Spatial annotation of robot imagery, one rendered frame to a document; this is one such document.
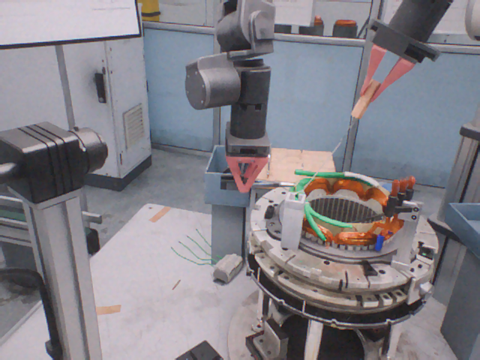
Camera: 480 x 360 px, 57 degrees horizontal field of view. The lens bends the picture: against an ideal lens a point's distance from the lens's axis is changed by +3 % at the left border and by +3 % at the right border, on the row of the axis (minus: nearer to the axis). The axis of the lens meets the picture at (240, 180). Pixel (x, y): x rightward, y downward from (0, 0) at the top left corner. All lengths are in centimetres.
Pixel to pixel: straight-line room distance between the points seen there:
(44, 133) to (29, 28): 117
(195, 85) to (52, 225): 33
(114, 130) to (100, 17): 149
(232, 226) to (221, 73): 56
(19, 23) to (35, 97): 177
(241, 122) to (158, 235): 70
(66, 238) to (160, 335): 67
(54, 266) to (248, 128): 39
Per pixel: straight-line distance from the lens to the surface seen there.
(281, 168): 103
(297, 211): 66
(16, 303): 239
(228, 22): 65
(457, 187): 118
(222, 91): 60
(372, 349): 99
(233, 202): 102
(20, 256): 233
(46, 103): 319
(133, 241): 127
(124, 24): 163
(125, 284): 113
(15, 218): 151
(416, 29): 65
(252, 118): 65
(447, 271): 127
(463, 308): 103
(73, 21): 154
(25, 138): 32
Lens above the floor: 151
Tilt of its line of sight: 27 degrees down
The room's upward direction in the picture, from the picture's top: 2 degrees clockwise
